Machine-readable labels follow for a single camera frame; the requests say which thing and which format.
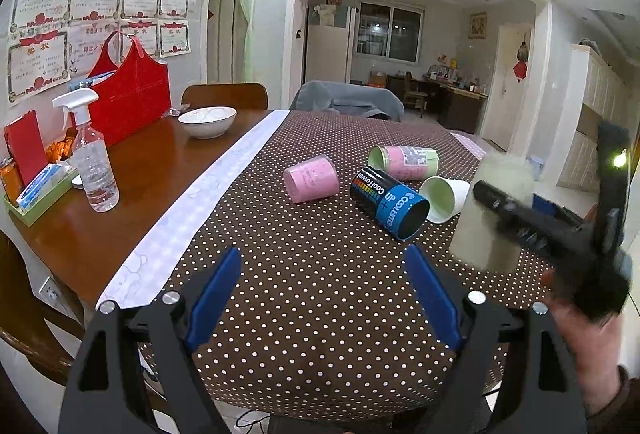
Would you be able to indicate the white paper cup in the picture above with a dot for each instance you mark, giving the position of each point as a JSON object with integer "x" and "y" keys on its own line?
{"x": 446, "y": 197}

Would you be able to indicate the blue water bottle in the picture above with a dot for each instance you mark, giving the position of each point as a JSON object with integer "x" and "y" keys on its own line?
{"x": 536, "y": 165}

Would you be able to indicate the red tote bag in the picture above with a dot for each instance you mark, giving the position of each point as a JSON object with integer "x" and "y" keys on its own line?
{"x": 132, "y": 95}

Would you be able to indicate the red envelope box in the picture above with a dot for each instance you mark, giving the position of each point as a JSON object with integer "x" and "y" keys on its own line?
{"x": 25, "y": 146}

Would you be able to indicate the white ceramic bowl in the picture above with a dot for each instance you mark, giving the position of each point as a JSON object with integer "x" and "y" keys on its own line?
{"x": 207, "y": 122}

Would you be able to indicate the green tissue tray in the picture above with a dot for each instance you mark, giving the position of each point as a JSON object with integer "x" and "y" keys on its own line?
{"x": 42, "y": 192}

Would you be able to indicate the person right hand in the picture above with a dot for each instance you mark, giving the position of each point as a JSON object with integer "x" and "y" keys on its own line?
{"x": 596, "y": 349}

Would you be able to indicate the brown wooden chair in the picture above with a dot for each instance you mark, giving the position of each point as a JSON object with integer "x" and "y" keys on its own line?
{"x": 246, "y": 95}

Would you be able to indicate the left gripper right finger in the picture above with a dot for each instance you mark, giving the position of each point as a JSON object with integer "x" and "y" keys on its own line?
{"x": 512, "y": 372}

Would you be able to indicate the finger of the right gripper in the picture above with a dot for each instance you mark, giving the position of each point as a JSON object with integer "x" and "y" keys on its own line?
{"x": 515, "y": 221}
{"x": 546, "y": 207}

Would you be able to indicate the pink checkered tablecloth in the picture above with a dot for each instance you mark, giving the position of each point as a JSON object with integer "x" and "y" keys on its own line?
{"x": 469, "y": 144}

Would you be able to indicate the brown polka dot tablecloth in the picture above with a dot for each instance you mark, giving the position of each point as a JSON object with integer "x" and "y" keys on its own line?
{"x": 323, "y": 323}

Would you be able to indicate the blue black can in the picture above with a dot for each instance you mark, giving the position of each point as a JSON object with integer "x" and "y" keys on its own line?
{"x": 399, "y": 209}

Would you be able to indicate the wooden desk chair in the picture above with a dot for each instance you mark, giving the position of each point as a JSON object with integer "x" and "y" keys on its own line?
{"x": 412, "y": 95}

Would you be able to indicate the clear spray bottle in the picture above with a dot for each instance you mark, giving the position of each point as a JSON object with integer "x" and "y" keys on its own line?
{"x": 89, "y": 153}

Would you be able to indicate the pink green canister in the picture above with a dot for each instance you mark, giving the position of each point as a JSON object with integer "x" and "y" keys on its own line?
{"x": 408, "y": 164}

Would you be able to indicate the pale green cup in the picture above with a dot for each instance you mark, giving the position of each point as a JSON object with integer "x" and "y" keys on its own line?
{"x": 476, "y": 240}

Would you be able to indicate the grey covered chair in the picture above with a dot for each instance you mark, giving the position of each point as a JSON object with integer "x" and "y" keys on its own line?
{"x": 349, "y": 99}

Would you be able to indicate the pink cup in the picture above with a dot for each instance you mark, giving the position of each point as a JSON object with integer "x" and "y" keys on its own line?
{"x": 311, "y": 180}

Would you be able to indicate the dark wooden desk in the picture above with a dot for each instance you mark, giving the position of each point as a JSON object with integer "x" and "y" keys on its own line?
{"x": 454, "y": 108}

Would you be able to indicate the white refrigerator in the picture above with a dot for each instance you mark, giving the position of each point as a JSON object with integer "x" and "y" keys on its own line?
{"x": 330, "y": 43}

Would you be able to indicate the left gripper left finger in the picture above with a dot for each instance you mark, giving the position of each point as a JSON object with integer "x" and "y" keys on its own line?
{"x": 105, "y": 390}

